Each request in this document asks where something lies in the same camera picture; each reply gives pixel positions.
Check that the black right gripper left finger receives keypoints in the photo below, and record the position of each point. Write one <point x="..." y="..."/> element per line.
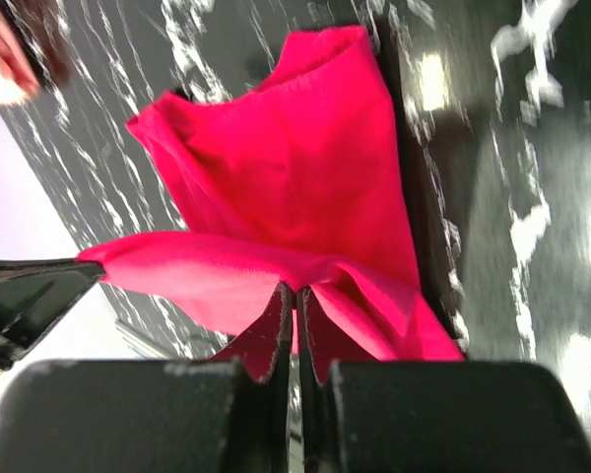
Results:
<point x="226" y="414"/>

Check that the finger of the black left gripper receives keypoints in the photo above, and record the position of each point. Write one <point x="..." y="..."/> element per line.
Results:
<point x="34" y="296"/>

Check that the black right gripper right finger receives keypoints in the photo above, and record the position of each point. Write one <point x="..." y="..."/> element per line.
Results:
<point x="361" y="415"/>

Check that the magenta pink t shirt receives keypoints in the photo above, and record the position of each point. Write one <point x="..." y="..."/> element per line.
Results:
<point x="296" y="182"/>

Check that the folded peach t shirt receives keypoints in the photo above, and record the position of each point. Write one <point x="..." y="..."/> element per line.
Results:
<point x="18" y="82"/>

